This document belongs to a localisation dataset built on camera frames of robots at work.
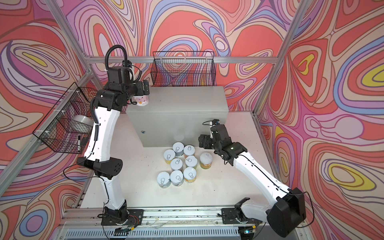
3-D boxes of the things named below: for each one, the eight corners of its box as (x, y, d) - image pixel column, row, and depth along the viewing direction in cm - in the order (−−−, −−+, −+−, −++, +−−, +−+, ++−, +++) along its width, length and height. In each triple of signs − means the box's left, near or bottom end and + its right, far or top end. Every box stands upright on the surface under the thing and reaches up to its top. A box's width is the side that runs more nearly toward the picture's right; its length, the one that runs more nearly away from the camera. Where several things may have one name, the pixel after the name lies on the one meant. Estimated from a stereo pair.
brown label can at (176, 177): (170, 186, 85) (169, 182, 80) (171, 174, 90) (170, 169, 85) (183, 186, 85) (182, 182, 80) (184, 174, 90) (183, 169, 85)
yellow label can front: (183, 183, 86) (182, 179, 81) (184, 170, 91) (183, 166, 86) (196, 183, 86) (196, 179, 81) (196, 170, 91) (196, 166, 86)
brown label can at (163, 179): (158, 188, 85) (155, 184, 80) (160, 176, 89) (158, 171, 84) (170, 188, 85) (169, 184, 80) (171, 176, 89) (170, 171, 84)
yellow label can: (164, 164, 93) (162, 160, 89) (165, 153, 98) (164, 149, 94) (174, 164, 93) (173, 160, 89) (175, 153, 98) (174, 149, 94)
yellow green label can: (199, 169, 91) (200, 163, 85) (199, 158, 96) (199, 152, 90) (212, 169, 91) (213, 163, 85) (211, 158, 96) (212, 152, 90)
